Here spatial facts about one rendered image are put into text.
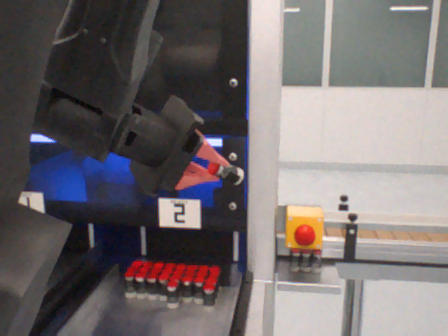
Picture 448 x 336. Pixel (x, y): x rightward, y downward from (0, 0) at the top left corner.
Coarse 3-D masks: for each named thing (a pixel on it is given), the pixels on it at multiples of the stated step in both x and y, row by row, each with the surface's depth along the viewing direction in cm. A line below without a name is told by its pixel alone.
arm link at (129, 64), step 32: (96, 0) 25; (128, 0) 25; (64, 32) 27; (96, 32) 26; (128, 32) 26; (64, 64) 28; (96, 64) 28; (128, 64) 28; (64, 96) 31; (96, 96) 29; (128, 96) 30; (64, 128) 31; (96, 128) 31
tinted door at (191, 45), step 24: (168, 0) 76; (192, 0) 76; (216, 0) 75; (168, 24) 77; (192, 24) 77; (216, 24) 76; (168, 48) 78; (192, 48) 78; (216, 48) 77; (168, 72) 79; (192, 72) 79; (216, 72) 78; (144, 96) 81; (168, 96) 80; (192, 96) 80; (216, 96) 79
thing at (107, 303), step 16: (112, 272) 83; (96, 288) 76; (112, 288) 82; (224, 288) 83; (240, 288) 79; (96, 304) 76; (112, 304) 77; (128, 304) 77; (144, 304) 77; (160, 304) 77; (192, 304) 77; (224, 304) 77; (80, 320) 70; (96, 320) 72; (112, 320) 72; (128, 320) 72; (144, 320) 72; (160, 320) 72; (176, 320) 72; (192, 320) 72; (208, 320) 72; (224, 320) 72
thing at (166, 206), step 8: (160, 200) 84; (168, 200) 84; (176, 200) 84; (184, 200) 84; (192, 200) 83; (160, 208) 85; (168, 208) 85; (176, 208) 84; (192, 208) 84; (160, 216) 85; (168, 216) 85; (184, 216) 85; (192, 216) 84; (160, 224) 86; (168, 224) 85; (176, 224) 85; (184, 224) 85; (192, 224) 85
